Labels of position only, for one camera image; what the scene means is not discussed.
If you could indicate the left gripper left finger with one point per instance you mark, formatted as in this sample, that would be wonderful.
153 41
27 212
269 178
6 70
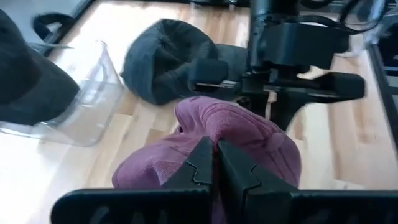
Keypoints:
140 205

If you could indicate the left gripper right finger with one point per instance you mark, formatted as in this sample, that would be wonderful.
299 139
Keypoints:
280 205

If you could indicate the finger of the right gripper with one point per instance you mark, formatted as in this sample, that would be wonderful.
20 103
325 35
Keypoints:
253 101
287 110

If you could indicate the maroon baseball cap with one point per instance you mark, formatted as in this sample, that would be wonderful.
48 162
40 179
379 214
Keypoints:
242 124

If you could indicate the black baseball cap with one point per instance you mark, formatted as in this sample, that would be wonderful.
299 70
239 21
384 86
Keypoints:
31 77
168 59

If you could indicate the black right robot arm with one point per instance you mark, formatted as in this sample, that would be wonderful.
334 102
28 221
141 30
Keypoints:
259 37

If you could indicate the clear plastic bin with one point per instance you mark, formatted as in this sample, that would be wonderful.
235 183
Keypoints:
99 102

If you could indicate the black curved bracket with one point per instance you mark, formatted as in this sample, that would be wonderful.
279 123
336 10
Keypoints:
39 27

